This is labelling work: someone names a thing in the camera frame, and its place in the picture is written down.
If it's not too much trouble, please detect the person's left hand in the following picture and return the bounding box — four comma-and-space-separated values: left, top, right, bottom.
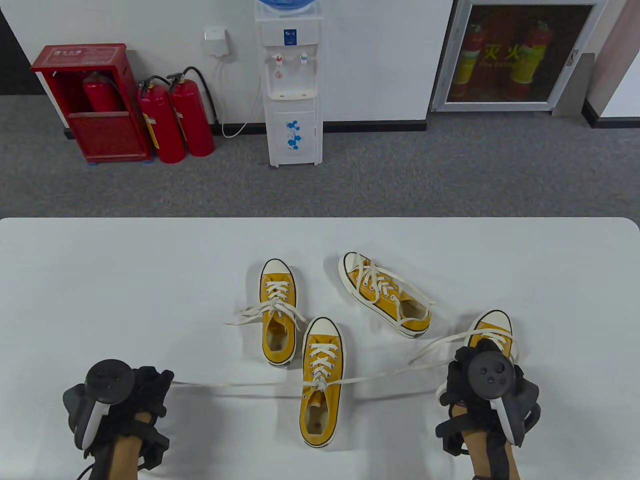
95, 366, 175, 451

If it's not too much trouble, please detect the person's right hand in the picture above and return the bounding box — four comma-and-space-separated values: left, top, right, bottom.
440, 340, 526, 441

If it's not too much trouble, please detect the person's left forearm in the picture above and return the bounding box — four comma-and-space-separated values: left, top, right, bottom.
107, 411, 153, 480

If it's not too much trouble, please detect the person's right forearm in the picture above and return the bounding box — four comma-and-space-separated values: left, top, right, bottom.
450, 402, 518, 480

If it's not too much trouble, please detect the grey tracking controller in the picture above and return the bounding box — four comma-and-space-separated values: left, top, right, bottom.
466, 351, 542, 447
62, 359, 136, 452

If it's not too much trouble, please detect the red fire extinguisher cabinet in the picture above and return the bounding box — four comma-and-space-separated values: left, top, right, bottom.
30, 43, 153, 165

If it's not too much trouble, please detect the red fire extinguisher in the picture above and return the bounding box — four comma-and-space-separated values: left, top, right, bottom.
82, 71, 123, 113
137, 76, 187, 164
167, 66, 219, 157

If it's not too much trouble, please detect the white water dispenser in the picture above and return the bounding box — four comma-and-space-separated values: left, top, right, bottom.
254, 5, 323, 168

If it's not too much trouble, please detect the glass door fire cabinet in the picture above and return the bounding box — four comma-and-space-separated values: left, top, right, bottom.
430, 0, 608, 113

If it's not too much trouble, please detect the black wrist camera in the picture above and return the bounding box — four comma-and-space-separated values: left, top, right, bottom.
435, 417, 468, 457
137, 425, 171, 471

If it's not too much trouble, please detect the white power cable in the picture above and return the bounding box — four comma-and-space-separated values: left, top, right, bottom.
212, 57, 263, 139

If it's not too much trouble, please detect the white wall box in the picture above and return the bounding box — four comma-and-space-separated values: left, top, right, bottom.
202, 26, 235, 62

